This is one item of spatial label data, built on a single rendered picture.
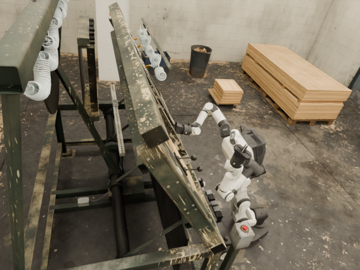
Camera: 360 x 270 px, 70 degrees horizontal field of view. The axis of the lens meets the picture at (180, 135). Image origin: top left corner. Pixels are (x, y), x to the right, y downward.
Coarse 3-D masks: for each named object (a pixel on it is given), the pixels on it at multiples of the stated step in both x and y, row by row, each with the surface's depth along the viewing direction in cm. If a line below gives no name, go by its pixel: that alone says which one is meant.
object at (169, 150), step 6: (162, 144) 146; (168, 150) 150; (174, 156) 154; (174, 162) 157; (180, 168) 162; (186, 180) 171; (192, 186) 177; (198, 198) 187; (204, 204) 198; (204, 210) 199
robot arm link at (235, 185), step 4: (240, 176) 190; (244, 176) 189; (236, 180) 190; (240, 180) 190; (244, 180) 190; (232, 184) 190; (236, 184) 190; (240, 184) 190; (232, 188) 190; (236, 188) 191; (232, 192) 189; (236, 192) 192; (228, 196) 186; (232, 196) 189; (228, 200) 189
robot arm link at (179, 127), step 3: (177, 123) 222; (177, 126) 222; (180, 126) 223; (183, 126) 227; (186, 126) 227; (177, 129) 224; (180, 129) 225; (183, 129) 226; (186, 129) 226; (177, 132) 226; (180, 132) 227; (183, 132) 226; (186, 132) 227
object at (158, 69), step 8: (144, 24) 216; (144, 40) 205; (144, 48) 197; (152, 48) 197; (160, 48) 173; (152, 56) 177; (152, 64) 177; (168, 64) 153; (160, 72) 161; (160, 80) 162
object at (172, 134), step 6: (156, 48) 175; (144, 66) 172; (156, 102) 194; (162, 114) 202; (168, 120) 209; (168, 126) 212; (168, 132) 215; (174, 132) 217; (174, 138) 221; (174, 144) 225; (180, 144) 227; (180, 150) 232; (186, 156) 239; (186, 162) 244
